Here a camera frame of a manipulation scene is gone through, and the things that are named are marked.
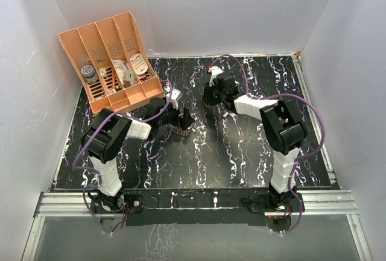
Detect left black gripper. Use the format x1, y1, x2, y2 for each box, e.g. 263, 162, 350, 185
157, 99, 194, 130

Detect large silver keyring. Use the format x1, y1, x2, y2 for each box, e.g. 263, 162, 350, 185
177, 124, 194, 137

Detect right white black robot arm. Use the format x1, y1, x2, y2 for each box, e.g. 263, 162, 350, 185
203, 66, 308, 211

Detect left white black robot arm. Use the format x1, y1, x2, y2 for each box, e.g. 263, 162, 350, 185
81, 97, 195, 212

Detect white paper packets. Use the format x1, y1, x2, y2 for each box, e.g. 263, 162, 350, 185
112, 60, 138, 87

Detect white oval packet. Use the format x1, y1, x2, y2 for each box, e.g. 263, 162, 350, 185
130, 53, 148, 75

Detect small white card box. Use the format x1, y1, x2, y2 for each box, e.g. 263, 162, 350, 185
99, 68, 110, 78

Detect peach plastic desk organizer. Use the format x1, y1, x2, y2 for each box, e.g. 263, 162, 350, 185
59, 11, 164, 115

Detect grey round tin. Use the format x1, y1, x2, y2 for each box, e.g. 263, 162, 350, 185
80, 64, 98, 84

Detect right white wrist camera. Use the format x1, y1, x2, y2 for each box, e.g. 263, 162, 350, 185
207, 66, 224, 87

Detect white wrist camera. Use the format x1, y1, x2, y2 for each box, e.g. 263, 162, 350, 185
166, 89, 182, 110
207, 66, 224, 87

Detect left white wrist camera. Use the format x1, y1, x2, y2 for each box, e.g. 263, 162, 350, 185
166, 89, 182, 110

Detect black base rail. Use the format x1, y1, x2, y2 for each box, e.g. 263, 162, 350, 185
124, 188, 272, 226

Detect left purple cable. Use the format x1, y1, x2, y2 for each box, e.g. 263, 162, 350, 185
73, 78, 174, 234

